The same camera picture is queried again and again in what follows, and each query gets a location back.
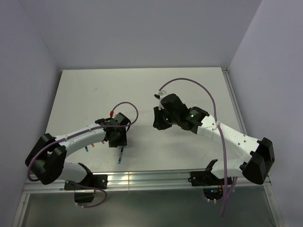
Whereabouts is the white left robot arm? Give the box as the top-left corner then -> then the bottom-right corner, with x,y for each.
25,113 -> 131,189

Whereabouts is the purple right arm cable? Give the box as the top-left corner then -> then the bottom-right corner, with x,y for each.
158,78 -> 239,218

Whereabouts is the aluminium side rail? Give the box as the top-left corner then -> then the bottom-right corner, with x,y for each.
221,67 -> 259,167

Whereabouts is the aluminium front rail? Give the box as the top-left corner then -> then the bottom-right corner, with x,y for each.
21,165 -> 272,195

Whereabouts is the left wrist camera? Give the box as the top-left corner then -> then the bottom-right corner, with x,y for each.
95,110 -> 114,126

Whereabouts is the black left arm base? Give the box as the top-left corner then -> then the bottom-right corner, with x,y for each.
64,174 -> 108,208

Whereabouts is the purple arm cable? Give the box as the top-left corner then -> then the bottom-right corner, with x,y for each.
158,78 -> 239,218
26,101 -> 139,208

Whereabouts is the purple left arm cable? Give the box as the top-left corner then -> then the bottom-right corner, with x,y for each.
26,101 -> 139,208

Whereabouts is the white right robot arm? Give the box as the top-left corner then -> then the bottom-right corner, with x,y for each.
153,92 -> 275,186

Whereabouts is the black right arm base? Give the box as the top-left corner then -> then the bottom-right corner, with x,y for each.
187,171 -> 224,201

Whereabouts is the light blue pen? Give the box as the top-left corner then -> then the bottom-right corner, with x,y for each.
118,146 -> 125,165

